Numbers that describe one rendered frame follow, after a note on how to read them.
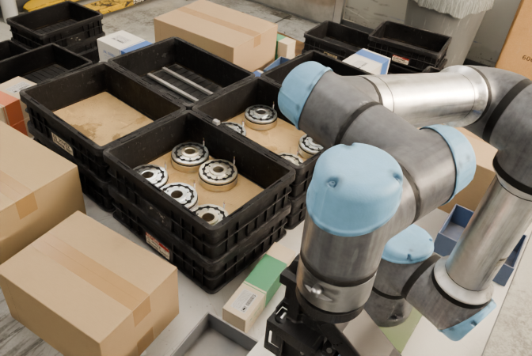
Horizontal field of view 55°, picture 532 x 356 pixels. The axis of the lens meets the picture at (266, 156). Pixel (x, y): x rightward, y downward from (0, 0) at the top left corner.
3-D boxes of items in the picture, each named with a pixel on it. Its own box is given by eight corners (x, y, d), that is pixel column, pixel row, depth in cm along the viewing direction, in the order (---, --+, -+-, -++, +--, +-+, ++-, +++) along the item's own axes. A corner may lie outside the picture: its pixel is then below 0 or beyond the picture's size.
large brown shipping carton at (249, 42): (274, 68, 219) (278, 24, 207) (232, 95, 199) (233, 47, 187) (202, 41, 236) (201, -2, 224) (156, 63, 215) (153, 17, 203)
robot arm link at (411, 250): (387, 244, 122) (403, 206, 113) (432, 283, 115) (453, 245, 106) (353, 268, 116) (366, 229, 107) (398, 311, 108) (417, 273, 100)
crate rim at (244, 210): (298, 178, 128) (298, 171, 127) (212, 240, 109) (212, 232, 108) (188, 115, 147) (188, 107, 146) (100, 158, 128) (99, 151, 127)
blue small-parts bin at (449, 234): (518, 252, 142) (527, 235, 137) (504, 287, 131) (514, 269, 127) (448, 221, 150) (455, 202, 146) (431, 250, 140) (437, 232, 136)
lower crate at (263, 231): (289, 236, 140) (294, 203, 133) (211, 301, 121) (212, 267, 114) (190, 170, 160) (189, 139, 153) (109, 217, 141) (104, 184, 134)
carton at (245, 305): (272, 257, 134) (275, 241, 130) (293, 267, 131) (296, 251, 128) (222, 323, 117) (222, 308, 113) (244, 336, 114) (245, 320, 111)
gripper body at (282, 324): (297, 308, 63) (309, 240, 56) (359, 346, 59) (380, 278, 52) (261, 352, 58) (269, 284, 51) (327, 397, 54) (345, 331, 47)
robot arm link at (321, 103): (481, 47, 89) (290, 39, 55) (540, 77, 83) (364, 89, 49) (450, 105, 94) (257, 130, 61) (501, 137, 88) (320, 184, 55)
